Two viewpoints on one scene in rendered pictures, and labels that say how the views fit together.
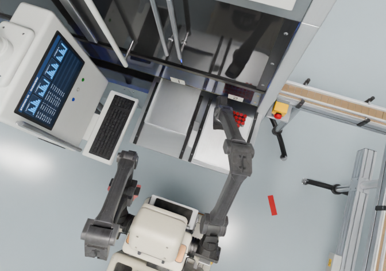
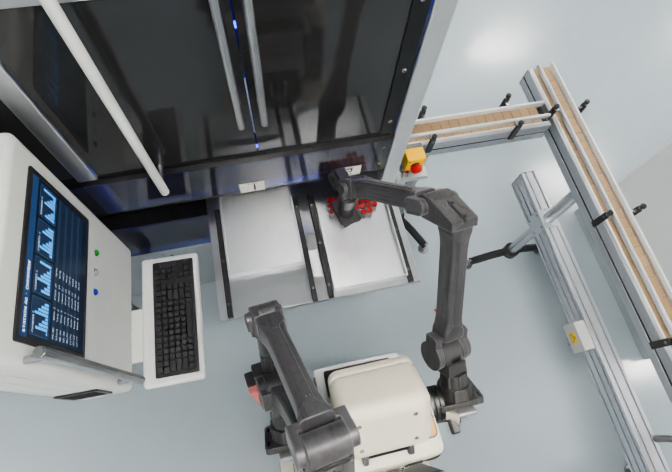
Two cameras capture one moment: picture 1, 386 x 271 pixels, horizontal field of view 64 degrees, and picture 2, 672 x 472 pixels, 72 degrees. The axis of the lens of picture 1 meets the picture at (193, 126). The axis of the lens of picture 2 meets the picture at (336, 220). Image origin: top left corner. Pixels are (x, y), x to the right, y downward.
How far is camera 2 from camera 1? 0.43 m
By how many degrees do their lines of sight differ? 18
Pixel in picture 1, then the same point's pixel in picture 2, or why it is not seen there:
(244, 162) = (459, 209)
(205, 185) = (345, 345)
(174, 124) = (277, 257)
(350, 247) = (584, 301)
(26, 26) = not seen: outside the picture
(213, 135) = (342, 243)
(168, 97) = (244, 223)
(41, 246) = not seen: outside the picture
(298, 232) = (499, 334)
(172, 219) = (391, 368)
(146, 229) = (368, 405)
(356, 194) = (548, 233)
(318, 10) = not seen: outside the picture
